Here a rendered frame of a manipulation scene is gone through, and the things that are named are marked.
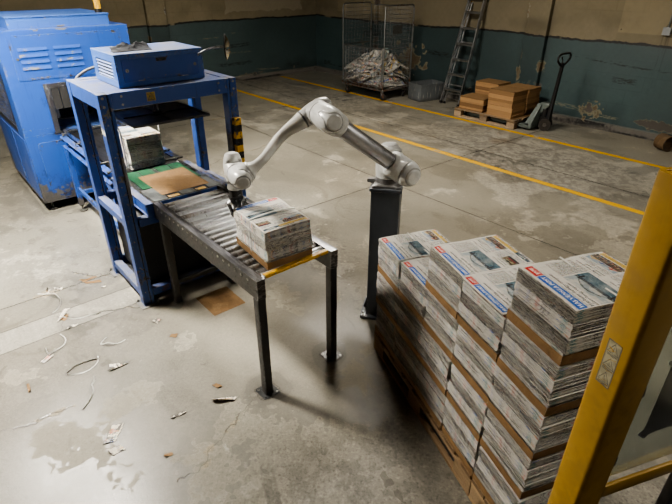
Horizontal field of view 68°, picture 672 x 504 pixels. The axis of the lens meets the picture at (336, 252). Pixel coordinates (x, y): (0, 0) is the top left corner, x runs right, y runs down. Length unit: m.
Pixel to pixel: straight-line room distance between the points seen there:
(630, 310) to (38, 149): 5.39
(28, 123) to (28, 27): 0.87
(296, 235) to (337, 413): 1.05
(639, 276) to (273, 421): 2.18
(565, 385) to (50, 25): 5.28
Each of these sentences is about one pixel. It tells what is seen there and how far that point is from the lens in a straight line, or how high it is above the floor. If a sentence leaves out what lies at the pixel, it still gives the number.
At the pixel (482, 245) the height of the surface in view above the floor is 1.07.
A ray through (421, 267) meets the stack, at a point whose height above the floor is 0.83.
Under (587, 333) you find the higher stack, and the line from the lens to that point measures 1.79.
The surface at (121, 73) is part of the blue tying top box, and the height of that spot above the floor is 1.64.
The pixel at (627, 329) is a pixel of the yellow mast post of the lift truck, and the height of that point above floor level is 1.49.
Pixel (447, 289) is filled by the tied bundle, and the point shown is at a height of 0.94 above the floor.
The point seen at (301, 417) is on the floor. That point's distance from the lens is 2.96.
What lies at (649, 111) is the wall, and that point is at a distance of 9.02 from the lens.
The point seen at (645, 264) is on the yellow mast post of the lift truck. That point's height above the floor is 1.66.
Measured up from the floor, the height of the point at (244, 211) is 1.03.
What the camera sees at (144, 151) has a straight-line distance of 4.39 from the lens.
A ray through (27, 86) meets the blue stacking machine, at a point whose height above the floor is 1.26.
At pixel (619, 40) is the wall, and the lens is 9.13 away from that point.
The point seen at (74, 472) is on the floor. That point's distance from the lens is 3.03.
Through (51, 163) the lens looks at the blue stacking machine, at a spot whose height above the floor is 0.50.
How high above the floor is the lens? 2.18
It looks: 29 degrees down
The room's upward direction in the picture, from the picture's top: straight up
